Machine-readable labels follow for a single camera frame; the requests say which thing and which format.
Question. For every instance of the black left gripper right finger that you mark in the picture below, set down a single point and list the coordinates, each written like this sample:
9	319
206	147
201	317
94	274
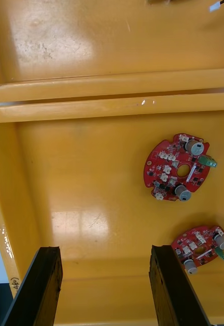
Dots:
173	287

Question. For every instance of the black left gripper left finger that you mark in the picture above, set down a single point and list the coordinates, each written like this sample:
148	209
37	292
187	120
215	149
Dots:
40	287

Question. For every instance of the round red circuit board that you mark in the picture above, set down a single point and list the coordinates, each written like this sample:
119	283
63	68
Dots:
193	244
165	155

